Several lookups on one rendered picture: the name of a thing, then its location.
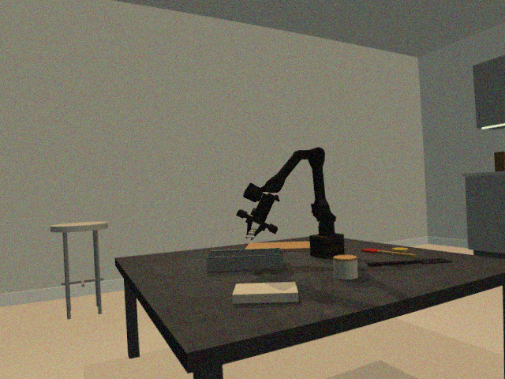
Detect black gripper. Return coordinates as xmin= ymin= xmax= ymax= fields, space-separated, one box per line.
xmin=236 ymin=204 xmax=278 ymax=237

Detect beige rectangular block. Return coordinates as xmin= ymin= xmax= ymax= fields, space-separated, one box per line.
xmin=232 ymin=282 xmax=299 ymax=304

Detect grey jar with wooden lid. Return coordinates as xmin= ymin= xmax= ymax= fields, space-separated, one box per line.
xmin=333 ymin=254 xmax=358 ymax=280

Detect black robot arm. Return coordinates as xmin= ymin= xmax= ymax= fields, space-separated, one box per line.
xmin=243 ymin=147 xmax=337 ymax=237

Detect wooden cutting board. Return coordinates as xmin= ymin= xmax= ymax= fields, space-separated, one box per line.
xmin=245 ymin=242 xmax=310 ymax=252

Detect yellow round disc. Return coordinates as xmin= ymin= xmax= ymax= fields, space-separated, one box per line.
xmin=392 ymin=247 xmax=408 ymax=253

